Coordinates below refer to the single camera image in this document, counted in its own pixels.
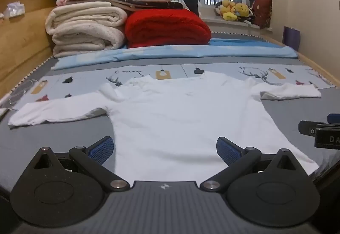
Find yellow plush toy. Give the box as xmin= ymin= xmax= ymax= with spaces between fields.
xmin=235 ymin=3 xmax=251 ymax=17
xmin=216 ymin=0 xmax=238 ymax=21

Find white tissue packet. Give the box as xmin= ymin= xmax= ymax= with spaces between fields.
xmin=2 ymin=1 xmax=26 ymax=19

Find dark dotted folded cloth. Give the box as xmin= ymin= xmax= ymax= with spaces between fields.
xmin=105 ymin=0 xmax=184 ymax=13

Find dark red bag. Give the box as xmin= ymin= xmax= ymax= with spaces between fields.
xmin=251 ymin=0 xmax=273 ymax=29

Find red folded blanket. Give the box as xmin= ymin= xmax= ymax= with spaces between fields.
xmin=125 ymin=8 xmax=212 ymax=49

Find cream folded quilt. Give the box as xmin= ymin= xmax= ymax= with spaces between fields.
xmin=45 ymin=2 xmax=128 ymax=58

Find white long-sleeve shirt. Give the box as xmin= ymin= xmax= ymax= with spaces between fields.
xmin=8 ymin=72 xmax=322 ymax=183

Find printed pale blue bed sheet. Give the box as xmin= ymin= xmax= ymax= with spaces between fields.
xmin=8 ymin=62 xmax=336 ymax=107

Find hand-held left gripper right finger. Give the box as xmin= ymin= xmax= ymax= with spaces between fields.
xmin=199 ymin=136 xmax=307 ymax=192

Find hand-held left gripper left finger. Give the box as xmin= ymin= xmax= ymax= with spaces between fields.
xmin=28 ymin=136 xmax=130 ymax=192

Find purple box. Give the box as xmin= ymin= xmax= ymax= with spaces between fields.
xmin=283 ymin=26 xmax=301 ymax=51

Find light blue bed sheet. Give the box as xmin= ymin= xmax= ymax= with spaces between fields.
xmin=52 ymin=38 xmax=298 ymax=70

